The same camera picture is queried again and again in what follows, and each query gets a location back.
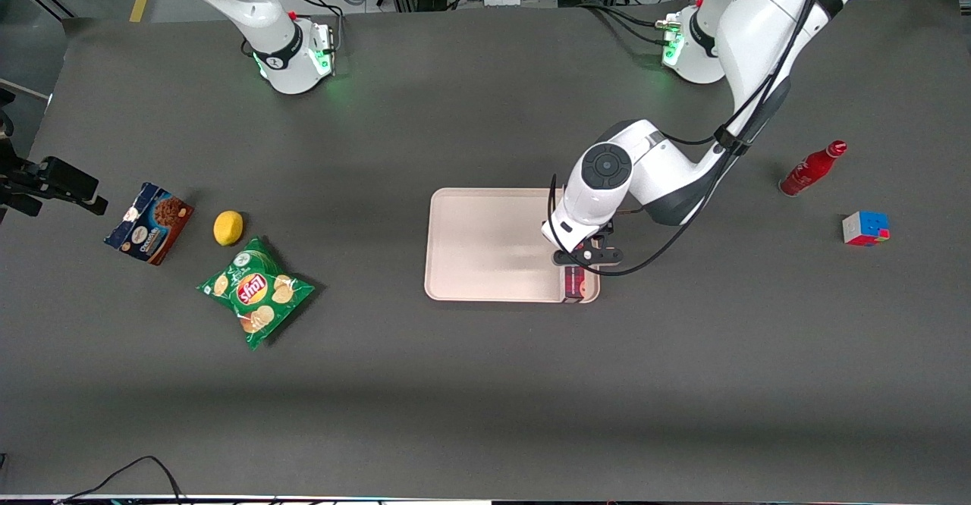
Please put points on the red tartan cookie box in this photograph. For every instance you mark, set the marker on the red tartan cookie box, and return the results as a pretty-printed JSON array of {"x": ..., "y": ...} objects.
[{"x": 573, "y": 283}]

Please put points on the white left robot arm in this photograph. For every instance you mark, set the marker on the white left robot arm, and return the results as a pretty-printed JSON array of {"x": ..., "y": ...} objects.
[{"x": 758, "y": 27}]

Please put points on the beige plastic tray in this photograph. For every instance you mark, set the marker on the beige plastic tray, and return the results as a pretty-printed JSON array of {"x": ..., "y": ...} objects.
[{"x": 485, "y": 246}]

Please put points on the blue brown chocolate cookie box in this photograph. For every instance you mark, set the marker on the blue brown chocolate cookie box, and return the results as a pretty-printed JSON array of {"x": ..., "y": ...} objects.
[{"x": 149, "y": 223}]

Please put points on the red bottle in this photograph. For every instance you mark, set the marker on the red bottle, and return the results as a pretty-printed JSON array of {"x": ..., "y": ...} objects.
[{"x": 808, "y": 171}]

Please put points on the white power strip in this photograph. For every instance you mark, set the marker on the white power strip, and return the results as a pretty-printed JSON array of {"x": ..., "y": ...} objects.
[{"x": 503, "y": 0}]

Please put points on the colourful puzzle cube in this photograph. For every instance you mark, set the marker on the colourful puzzle cube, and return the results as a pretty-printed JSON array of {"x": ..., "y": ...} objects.
[{"x": 865, "y": 229}]

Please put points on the green chips bag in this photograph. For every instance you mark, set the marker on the green chips bag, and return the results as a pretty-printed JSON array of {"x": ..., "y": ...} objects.
[{"x": 256, "y": 293}]

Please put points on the yellow lemon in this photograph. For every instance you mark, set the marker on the yellow lemon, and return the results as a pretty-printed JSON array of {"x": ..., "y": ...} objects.
[{"x": 228, "y": 228}]

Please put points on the black camera on mount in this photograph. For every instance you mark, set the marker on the black camera on mount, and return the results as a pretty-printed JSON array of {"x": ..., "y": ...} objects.
[{"x": 64, "y": 180}]

